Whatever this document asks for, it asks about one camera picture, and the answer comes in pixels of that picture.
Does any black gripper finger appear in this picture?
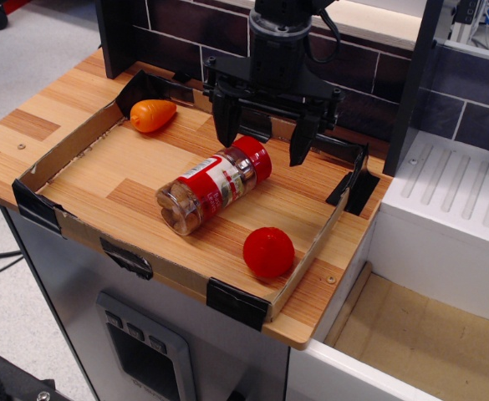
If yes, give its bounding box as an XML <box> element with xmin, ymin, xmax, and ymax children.
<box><xmin>212</xmin><ymin>92</ymin><xmax>242</xmax><ymax>147</ymax></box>
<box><xmin>289</xmin><ymin>114</ymin><xmax>321</xmax><ymax>167</ymax></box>

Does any red toy tomato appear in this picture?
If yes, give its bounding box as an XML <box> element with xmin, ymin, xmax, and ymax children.
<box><xmin>242</xmin><ymin>227</ymin><xmax>295</xmax><ymax>278</ymax></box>

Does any orange toy carrot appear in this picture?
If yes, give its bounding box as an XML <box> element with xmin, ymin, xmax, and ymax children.
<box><xmin>130</xmin><ymin>99</ymin><xmax>177</xmax><ymax>134</ymax></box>

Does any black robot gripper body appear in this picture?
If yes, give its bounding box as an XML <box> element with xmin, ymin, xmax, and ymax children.
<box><xmin>204</xmin><ymin>8</ymin><xmax>344</xmax><ymax>129</ymax></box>

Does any black bracket with screw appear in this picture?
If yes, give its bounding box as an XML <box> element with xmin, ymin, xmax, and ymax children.
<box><xmin>0</xmin><ymin>356</ymin><xmax>69</xmax><ymax>401</ymax></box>

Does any dark grey right post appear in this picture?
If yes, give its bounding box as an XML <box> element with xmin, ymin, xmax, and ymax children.
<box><xmin>383</xmin><ymin>1</ymin><xmax>443</xmax><ymax>176</ymax></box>

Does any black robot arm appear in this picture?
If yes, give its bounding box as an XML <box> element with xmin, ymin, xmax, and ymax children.
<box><xmin>204</xmin><ymin>1</ymin><xmax>344</xmax><ymax>166</ymax></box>

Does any cardboard fence with black tape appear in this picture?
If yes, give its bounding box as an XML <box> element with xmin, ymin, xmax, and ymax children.
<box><xmin>13</xmin><ymin>72</ymin><xmax>390</xmax><ymax>334</ymax></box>

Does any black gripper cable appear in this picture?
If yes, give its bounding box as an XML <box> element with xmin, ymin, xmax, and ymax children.
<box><xmin>304</xmin><ymin>8</ymin><xmax>342</xmax><ymax>64</ymax></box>

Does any grey toy oven panel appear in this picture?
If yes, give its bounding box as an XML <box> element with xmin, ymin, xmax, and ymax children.
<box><xmin>96</xmin><ymin>292</ymin><xmax>197</xmax><ymax>400</ymax></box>

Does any dark grey post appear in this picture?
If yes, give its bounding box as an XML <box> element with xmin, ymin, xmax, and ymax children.
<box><xmin>94</xmin><ymin>0</ymin><xmax>136</xmax><ymax>79</ymax></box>
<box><xmin>383</xmin><ymin>1</ymin><xmax>443</xmax><ymax>176</ymax></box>

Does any white toy sink unit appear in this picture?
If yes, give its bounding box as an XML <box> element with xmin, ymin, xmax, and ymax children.
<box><xmin>286</xmin><ymin>132</ymin><xmax>489</xmax><ymax>400</ymax></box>

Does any basil bottle red lid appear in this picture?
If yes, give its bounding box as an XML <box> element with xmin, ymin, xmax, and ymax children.
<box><xmin>155</xmin><ymin>135</ymin><xmax>273</xmax><ymax>236</ymax></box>

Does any dark grey left post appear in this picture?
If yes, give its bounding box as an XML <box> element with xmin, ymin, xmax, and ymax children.
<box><xmin>94</xmin><ymin>0</ymin><xmax>136</xmax><ymax>79</ymax></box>

